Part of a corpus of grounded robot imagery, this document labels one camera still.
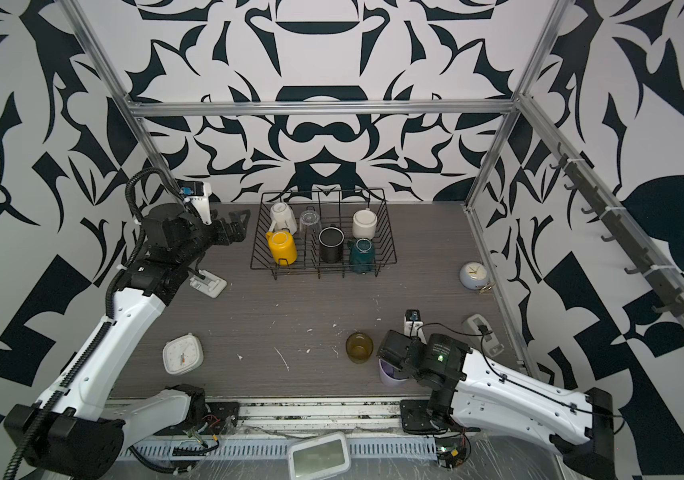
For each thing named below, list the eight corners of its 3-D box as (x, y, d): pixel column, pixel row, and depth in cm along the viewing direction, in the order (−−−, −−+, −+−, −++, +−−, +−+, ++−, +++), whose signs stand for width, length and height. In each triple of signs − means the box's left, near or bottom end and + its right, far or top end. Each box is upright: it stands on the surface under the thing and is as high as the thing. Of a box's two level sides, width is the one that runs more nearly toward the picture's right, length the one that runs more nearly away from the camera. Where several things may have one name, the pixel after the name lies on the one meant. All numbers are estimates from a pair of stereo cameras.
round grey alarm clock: (462, 292, 99) (467, 284, 95) (456, 269, 105) (460, 261, 101) (486, 292, 99) (492, 284, 95) (478, 269, 105) (483, 261, 101)
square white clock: (169, 379, 81) (163, 376, 79) (167, 347, 87) (161, 343, 84) (204, 365, 84) (200, 361, 81) (200, 335, 89) (196, 330, 86)
